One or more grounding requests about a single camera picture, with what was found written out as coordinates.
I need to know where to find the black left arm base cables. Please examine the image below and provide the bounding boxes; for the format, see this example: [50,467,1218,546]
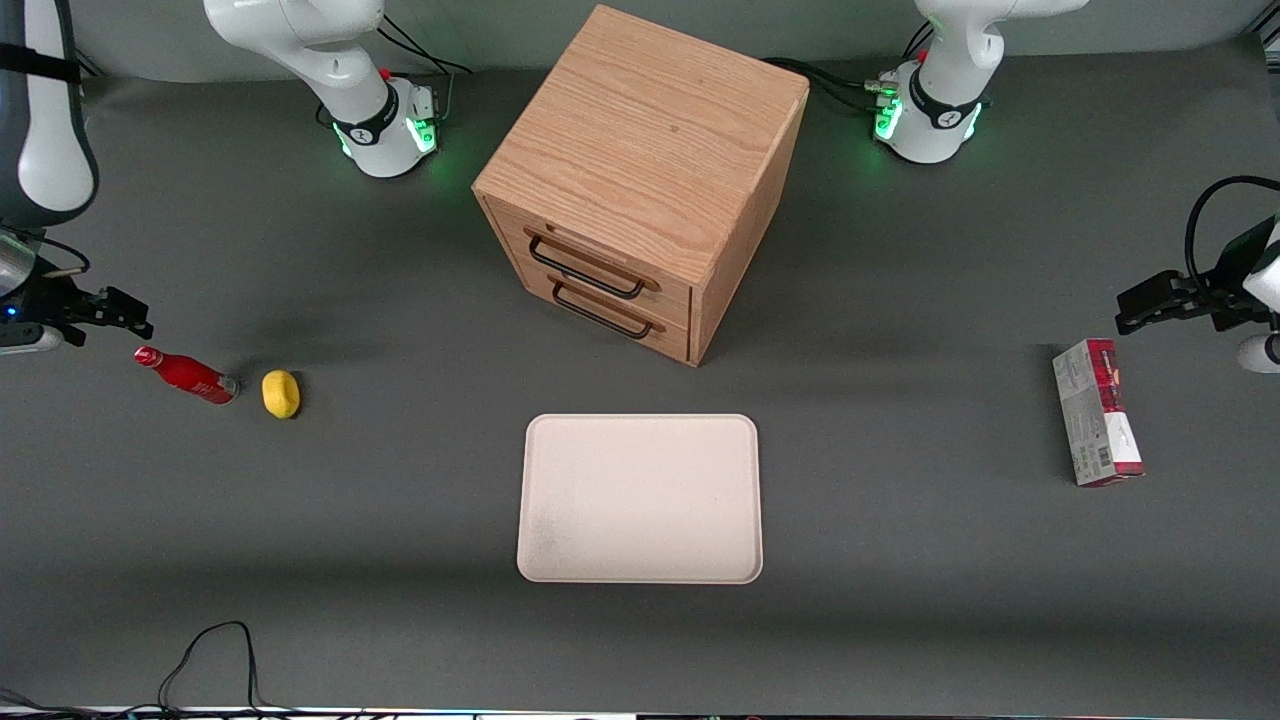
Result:
[762,20,936,113]

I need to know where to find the red coke bottle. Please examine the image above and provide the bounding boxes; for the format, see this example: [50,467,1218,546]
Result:
[134,346,241,406]

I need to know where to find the thin black table-edge cable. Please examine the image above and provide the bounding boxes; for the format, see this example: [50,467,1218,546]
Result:
[0,620,301,720]

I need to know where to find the grey and red carton box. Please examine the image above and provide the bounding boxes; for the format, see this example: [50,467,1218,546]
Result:
[1051,338,1147,489]

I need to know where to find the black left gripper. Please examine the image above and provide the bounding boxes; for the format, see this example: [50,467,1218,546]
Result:
[1116,220,1280,336]

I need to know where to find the black left gripper cable loop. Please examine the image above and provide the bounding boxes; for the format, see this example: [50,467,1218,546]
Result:
[1184,175,1280,293]

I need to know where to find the wooden drawer front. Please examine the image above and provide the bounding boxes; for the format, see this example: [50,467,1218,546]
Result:
[500,255,692,364]
[485,197,694,323]

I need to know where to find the black metal drawer handle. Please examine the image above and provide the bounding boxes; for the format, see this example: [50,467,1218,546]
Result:
[550,279,667,341]
[527,231,662,301]

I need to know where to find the yellow lemon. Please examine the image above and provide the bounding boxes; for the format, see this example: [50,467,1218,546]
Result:
[261,370,302,420]

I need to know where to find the wooden drawer cabinet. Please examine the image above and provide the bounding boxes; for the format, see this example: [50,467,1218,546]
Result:
[472,4,811,368]

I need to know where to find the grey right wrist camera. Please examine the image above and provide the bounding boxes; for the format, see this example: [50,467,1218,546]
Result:
[0,322,64,357]

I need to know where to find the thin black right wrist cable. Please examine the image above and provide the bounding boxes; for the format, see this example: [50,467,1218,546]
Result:
[30,236,93,277]

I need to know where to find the black right arm base cables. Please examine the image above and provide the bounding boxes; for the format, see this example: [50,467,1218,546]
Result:
[378,14,473,119]

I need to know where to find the beige rectangular tray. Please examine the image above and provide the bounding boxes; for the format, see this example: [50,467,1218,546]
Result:
[516,413,764,585]

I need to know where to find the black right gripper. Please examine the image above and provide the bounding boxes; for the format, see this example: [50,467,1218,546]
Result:
[0,268,155,347]

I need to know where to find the black arm base cables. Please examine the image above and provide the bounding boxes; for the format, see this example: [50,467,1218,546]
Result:
[762,20,936,113]
[378,14,473,119]

